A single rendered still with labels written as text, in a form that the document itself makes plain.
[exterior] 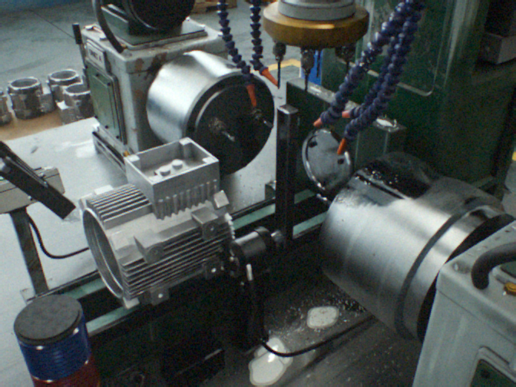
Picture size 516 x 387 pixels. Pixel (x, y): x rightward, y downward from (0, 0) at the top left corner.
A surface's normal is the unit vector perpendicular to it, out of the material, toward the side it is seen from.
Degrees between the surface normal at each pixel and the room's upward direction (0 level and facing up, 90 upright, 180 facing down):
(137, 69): 90
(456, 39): 90
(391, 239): 51
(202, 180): 90
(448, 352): 89
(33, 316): 0
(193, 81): 32
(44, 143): 0
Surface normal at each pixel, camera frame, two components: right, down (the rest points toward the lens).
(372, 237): -0.69, -0.16
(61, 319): 0.00, -0.83
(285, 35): -0.60, 0.44
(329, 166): -0.80, 0.33
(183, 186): 0.59, 0.44
